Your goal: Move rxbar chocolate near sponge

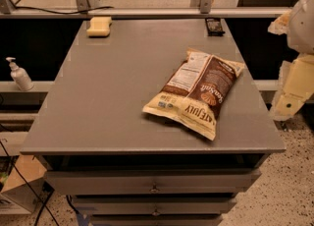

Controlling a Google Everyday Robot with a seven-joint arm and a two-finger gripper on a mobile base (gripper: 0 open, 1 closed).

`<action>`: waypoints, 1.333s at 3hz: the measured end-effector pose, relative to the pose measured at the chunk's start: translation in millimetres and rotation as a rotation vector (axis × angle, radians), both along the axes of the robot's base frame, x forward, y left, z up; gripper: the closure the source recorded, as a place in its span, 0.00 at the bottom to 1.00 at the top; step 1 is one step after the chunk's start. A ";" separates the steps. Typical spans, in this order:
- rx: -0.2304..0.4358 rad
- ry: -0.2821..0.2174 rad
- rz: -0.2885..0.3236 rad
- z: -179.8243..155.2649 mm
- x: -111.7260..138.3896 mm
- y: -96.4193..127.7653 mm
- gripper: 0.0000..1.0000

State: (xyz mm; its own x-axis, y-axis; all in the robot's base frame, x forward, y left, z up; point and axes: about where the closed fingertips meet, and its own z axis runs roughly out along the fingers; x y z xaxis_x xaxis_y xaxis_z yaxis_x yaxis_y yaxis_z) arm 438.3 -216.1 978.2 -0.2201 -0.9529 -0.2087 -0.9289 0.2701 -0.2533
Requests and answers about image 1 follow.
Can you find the cardboard box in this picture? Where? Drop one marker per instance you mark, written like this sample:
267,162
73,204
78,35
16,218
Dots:
22,188

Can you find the grey drawer cabinet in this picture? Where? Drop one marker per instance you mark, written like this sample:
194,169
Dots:
158,124

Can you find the yellow sponge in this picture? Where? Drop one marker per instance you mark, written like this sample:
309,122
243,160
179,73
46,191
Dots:
99,26

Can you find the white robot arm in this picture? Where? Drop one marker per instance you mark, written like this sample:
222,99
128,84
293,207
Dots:
298,25

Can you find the white pump bottle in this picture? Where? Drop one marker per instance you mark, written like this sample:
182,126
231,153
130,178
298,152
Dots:
19,75

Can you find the black rxbar chocolate bar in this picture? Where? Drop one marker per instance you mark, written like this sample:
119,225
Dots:
214,27

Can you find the top grey drawer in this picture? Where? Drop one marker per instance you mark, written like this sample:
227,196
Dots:
151,182

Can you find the middle grey drawer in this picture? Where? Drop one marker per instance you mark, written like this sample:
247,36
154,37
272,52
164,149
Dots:
153,205

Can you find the grey drawer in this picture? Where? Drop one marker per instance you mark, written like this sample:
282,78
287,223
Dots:
151,182
153,205
161,220

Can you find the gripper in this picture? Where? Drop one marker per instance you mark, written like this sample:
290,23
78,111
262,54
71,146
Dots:
302,28

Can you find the bottom grey drawer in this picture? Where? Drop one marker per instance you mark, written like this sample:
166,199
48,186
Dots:
161,220

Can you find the late july chips bag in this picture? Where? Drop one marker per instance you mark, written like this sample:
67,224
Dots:
194,94

